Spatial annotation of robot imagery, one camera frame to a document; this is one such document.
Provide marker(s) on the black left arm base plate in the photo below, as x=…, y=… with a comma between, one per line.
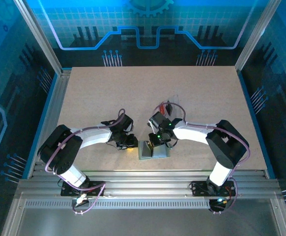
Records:
x=66, y=191

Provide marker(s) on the black connector with lights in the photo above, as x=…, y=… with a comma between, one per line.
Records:
x=219, y=204

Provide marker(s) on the clear acrylic card box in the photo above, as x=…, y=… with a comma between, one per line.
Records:
x=176, y=100

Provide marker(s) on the aluminium frame post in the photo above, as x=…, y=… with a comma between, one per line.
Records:
x=254, y=37
x=42, y=39

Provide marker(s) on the blue table edge strip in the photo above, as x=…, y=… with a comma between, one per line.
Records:
x=50, y=98

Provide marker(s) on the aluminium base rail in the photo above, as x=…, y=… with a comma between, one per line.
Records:
x=145, y=186

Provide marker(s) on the aluminium side rail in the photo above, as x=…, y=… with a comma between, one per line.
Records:
x=59, y=103

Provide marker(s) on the grey metal tray panel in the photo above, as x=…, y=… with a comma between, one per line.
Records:
x=145, y=223

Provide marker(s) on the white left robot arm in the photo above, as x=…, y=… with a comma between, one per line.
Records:
x=94, y=135

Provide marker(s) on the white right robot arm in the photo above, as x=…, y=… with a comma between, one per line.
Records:
x=194, y=132

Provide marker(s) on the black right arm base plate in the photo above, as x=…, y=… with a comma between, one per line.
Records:
x=197, y=190

